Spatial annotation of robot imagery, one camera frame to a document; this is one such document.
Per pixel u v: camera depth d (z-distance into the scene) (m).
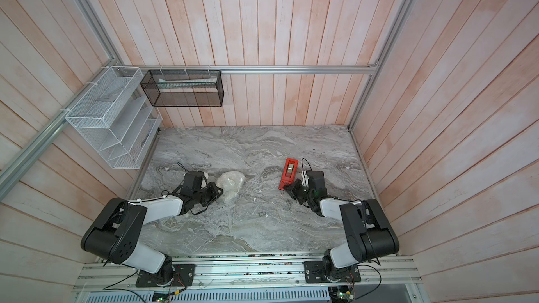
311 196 0.73
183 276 0.73
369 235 0.45
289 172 0.95
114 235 0.45
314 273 0.73
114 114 0.72
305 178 0.76
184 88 1.04
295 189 0.82
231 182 0.90
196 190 0.76
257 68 0.98
